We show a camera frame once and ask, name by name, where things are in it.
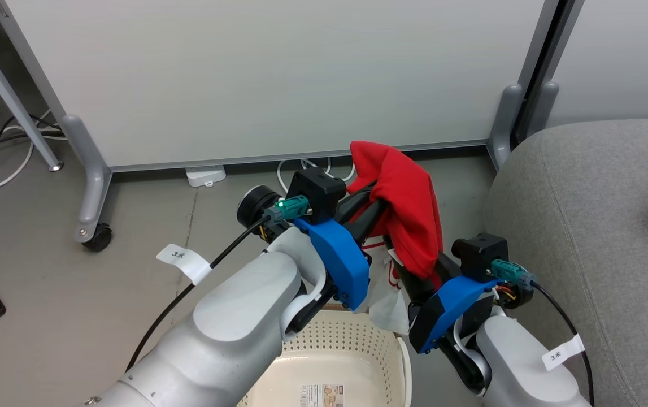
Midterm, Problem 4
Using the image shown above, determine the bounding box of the white power adapter box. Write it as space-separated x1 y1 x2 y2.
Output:
185 165 227 188

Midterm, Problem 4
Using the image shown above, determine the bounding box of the long white cable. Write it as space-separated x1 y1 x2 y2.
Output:
0 109 68 193

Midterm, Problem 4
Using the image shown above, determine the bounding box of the narrow white partition board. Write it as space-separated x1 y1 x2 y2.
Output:
544 0 648 128

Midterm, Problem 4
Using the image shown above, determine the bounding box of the grey fabric sofa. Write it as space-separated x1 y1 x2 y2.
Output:
483 118 648 407

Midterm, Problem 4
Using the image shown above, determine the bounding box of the looped white cable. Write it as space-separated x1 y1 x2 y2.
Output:
276 158 358 194

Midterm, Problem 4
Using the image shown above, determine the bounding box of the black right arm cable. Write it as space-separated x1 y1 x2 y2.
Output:
491 259 595 407

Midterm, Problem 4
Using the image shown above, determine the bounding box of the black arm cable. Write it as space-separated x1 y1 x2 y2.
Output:
491 259 595 407
125 195 310 374

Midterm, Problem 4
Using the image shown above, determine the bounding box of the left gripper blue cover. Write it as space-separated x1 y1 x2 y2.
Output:
292 185 390 313

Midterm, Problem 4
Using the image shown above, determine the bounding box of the red garment with white stripes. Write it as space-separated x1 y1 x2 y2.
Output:
348 141 445 335

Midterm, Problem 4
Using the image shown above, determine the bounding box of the grey metal table leg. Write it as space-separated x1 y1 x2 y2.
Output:
0 11 65 172

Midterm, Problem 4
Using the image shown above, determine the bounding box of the large white partition board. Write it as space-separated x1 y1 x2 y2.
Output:
0 0 560 173

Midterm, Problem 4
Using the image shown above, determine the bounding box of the white plastic laundry basket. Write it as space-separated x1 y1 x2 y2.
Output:
237 308 413 407

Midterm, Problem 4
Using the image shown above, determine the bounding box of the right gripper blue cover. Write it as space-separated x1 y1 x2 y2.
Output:
398 253 501 354

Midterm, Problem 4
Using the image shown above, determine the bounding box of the printed sticker in basket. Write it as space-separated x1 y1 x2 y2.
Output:
299 384 345 407

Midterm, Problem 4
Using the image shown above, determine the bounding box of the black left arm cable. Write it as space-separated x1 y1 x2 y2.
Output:
125 195 310 374

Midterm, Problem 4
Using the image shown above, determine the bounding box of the grey partition leg with caster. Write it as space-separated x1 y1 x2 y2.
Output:
61 115 113 244

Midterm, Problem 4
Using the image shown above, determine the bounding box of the black caster wheel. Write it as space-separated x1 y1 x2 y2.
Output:
82 223 114 253

